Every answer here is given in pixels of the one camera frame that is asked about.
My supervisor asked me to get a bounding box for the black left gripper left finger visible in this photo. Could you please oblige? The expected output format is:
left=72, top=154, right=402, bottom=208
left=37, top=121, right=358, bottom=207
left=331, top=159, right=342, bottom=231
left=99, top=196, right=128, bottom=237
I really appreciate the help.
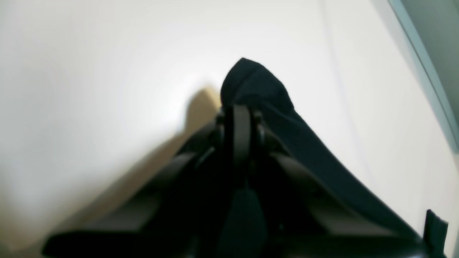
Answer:
left=43, top=106, right=242, bottom=258

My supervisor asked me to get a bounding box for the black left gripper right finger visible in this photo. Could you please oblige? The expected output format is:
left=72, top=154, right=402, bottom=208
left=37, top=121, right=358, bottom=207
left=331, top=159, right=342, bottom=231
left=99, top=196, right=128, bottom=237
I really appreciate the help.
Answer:
left=242, top=106, right=444, bottom=258

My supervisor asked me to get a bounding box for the black T-shirt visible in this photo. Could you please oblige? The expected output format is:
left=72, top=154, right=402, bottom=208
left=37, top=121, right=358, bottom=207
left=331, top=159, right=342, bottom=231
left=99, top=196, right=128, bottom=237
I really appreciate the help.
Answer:
left=215, top=57, right=422, bottom=258

